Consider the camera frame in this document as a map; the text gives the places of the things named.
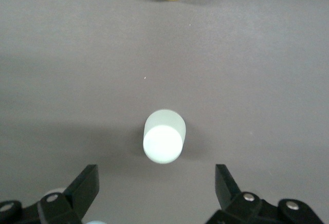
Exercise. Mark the dark grey table cover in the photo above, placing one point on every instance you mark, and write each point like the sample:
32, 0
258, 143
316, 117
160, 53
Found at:
77, 80

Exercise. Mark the pale green plastic cup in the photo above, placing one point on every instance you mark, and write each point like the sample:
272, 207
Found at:
163, 141

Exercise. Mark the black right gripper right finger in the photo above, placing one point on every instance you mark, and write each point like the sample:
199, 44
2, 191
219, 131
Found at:
231, 198

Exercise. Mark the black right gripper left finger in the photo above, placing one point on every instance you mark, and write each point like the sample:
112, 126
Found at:
74, 195

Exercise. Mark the light blue plastic cup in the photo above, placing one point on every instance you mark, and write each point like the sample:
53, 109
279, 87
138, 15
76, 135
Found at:
96, 222

